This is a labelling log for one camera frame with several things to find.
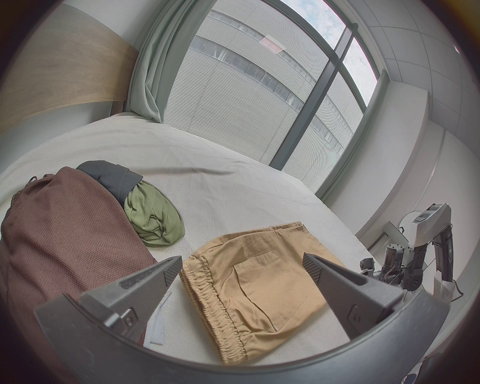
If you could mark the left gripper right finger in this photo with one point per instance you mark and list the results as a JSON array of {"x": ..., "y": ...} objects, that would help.
[{"x": 348, "y": 296}]

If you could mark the tan shorts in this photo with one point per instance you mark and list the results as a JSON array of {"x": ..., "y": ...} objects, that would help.
[{"x": 262, "y": 285}]

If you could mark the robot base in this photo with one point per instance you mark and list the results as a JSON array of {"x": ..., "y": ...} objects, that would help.
[{"x": 442, "y": 288}]

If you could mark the brown shorts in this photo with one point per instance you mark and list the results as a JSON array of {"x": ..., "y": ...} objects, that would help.
[{"x": 67, "y": 243}]

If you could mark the window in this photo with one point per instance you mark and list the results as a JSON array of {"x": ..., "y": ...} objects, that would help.
[{"x": 243, "y": 93}]

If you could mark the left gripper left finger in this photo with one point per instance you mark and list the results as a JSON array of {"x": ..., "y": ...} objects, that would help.
[{"x": 138, "y": 287}]

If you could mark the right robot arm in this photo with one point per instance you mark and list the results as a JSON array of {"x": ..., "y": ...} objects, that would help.
[{"x": 431, "y": 225}]

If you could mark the pale blue garment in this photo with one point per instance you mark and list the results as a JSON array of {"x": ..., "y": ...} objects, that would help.
[{"x": 159, "y": 322}]

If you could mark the black garment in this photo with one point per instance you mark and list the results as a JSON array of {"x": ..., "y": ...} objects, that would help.
[{"x": 108, "y": 178}]

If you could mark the green garment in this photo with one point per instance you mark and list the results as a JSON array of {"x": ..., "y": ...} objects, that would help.
[{"x": 153, "y": 217}]

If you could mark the bed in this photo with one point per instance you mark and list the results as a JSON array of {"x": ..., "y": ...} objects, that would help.
[{"x": 225, "y": 187}]

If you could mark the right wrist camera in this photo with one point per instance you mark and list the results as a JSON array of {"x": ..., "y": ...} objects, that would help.
[{"x": 367, "y": 264}]

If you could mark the grey-green curtain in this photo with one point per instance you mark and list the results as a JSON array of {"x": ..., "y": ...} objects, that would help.
[{"x": 157, "y": 75}]

